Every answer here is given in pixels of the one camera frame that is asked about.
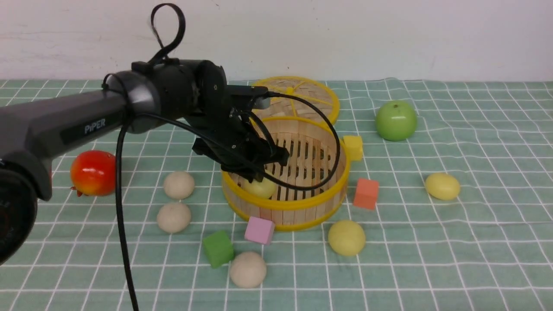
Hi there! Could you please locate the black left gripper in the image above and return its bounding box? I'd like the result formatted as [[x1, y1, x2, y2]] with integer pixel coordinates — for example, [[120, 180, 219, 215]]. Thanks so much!
[[185, 60, 289, 182]]

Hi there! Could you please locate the woven bamboo steamer lid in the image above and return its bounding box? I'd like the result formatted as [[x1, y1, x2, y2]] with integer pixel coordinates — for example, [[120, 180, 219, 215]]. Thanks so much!
[[251, 76, 340, 126]]

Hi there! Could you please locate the orange cube block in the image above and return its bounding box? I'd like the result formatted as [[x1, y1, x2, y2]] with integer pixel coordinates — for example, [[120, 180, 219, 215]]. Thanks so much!
[[352, 178, 380, 210]]

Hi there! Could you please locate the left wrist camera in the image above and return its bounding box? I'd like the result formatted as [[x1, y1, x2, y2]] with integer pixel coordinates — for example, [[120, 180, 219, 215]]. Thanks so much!
[[226, 85, 271, 111]]

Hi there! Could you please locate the white bun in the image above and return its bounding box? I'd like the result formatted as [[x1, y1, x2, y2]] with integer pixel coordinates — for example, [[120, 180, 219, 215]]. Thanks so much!
[[163, 171, 195, 200], [156, 202, 192, 234], [229, 251, 267, 288]]

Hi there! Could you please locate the yellow cube block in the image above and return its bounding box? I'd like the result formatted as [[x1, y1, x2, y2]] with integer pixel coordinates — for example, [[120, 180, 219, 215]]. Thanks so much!
[[343, 135, 363, 161]]

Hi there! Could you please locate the pink cube block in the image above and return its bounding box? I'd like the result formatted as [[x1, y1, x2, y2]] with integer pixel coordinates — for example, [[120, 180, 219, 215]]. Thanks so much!
[[244, 216, 275, 245]]

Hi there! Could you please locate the yellow bun front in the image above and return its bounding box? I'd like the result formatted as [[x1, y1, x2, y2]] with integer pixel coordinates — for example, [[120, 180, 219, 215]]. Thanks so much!
[[327, 220, 366, 257]]

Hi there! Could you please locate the white bun front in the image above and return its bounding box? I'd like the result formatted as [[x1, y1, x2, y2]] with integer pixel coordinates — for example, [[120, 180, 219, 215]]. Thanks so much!
[[229, 251, 267, 288]]

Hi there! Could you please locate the bamboo steamer tray yellow rim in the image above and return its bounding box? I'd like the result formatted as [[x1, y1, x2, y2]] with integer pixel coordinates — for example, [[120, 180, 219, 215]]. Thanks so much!
[[222, 117, 351, 232]]

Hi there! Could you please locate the green apple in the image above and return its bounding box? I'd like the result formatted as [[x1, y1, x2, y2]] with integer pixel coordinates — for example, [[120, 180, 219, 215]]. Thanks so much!
[[375, 100, 417, 141]]

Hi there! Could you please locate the green checkered tablecloth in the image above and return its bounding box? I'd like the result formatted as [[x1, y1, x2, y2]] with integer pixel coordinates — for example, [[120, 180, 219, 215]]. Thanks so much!
[[0, 78, 553, 311]]

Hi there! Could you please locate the yellow bun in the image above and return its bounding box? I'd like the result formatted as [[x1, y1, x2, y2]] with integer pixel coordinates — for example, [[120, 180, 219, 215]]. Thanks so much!
[[242, 178, 278, 199], [425, 172, 461, 200], [327, 220, 366, 257]]

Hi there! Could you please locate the green cube block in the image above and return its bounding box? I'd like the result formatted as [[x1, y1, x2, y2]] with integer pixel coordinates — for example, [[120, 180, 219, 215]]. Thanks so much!
[[202, 230, 235, 269]]

